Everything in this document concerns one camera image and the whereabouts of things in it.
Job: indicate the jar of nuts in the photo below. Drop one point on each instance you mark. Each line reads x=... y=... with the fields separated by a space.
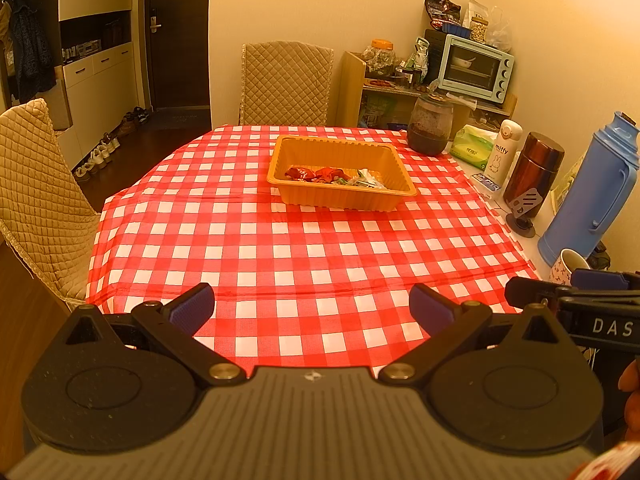
x=478 y=30

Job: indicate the green tissue pack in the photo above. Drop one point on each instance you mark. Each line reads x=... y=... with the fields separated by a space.
x=472 y=147

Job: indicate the row of shoes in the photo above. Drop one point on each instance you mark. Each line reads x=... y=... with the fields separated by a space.
x=100 y=152

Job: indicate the red checked tablecloth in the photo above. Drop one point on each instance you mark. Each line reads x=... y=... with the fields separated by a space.
x=300 y=250

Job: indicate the person's right hand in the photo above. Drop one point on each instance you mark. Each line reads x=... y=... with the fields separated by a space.
x=632 y=400

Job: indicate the white thermos bottle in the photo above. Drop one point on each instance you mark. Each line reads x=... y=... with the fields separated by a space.
x=502 y=155

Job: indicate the white cabinet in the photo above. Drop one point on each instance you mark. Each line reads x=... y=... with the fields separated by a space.
x=100 y=80

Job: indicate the black device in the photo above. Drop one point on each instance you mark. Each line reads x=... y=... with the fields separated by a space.
x=599 y=257

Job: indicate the dark snack bag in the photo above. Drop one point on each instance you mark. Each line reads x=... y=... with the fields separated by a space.
x=442 y=7

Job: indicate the green snack packet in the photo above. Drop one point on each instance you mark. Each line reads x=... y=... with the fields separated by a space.
x=342 y=180

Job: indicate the brown metal flask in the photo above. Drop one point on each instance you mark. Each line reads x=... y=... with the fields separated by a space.
x=535 y=170

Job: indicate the white bowl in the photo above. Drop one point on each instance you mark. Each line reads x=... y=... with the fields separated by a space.
x=462 y=62

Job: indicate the silver pouch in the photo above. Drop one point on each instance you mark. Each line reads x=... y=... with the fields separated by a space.
x=371 y=178

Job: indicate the small blue tissue pack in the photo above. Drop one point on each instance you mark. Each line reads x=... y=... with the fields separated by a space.
x=487 y=182

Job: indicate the orange plastic tray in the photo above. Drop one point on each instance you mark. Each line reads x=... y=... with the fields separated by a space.
x=345 y=197

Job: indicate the dark door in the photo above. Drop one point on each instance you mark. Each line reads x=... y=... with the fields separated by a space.
x=180 y=35

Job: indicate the light blue toaster oven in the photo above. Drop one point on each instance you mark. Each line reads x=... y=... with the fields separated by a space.
x=505 y=70

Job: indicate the blue box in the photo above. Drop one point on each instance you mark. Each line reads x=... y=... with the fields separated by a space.
x=456 y=31

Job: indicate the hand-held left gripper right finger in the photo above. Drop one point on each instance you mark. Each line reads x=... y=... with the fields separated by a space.
x=430 y=307

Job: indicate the beige quilted chair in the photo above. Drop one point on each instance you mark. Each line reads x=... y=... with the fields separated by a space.
x=287 y=82
x=40 y=195

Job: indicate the white patterned mug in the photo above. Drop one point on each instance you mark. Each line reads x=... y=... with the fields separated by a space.
x=562 y=270

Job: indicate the glass jar with dark liquid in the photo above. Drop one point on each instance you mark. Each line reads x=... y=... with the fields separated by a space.
x=429 y=127

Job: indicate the clear plastic bag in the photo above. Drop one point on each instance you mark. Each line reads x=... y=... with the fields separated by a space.
x=500 y=30

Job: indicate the hanging dark coats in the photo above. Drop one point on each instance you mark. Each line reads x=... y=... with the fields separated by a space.
x=30 y=50

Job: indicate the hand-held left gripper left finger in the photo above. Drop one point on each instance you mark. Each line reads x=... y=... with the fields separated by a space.
x=192 y=307

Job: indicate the blue thermos jug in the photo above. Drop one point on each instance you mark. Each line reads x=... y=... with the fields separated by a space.
x=585 y=200

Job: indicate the white bag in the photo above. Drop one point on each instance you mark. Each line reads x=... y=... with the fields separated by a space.
x=479 y=9

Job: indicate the jar with orange lid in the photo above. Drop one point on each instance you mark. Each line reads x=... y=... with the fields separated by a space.
x=379 y=60

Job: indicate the red white patterned cloth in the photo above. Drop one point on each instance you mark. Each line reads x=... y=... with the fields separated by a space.
x=610 y=462

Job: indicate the grey phone stand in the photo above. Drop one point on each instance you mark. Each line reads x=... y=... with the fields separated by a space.
x=525 y=202

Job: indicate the wooden shelf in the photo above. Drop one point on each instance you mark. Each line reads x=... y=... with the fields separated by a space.
x=347 y=85

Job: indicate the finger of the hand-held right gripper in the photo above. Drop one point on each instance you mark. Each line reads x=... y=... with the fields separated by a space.
x=530 y=290
x=597 y=279

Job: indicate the yellow green bag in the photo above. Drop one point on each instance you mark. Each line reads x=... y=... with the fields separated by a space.
x=567 y=182

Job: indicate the large red snack packet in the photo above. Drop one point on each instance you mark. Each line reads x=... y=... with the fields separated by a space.
x=300 y=173

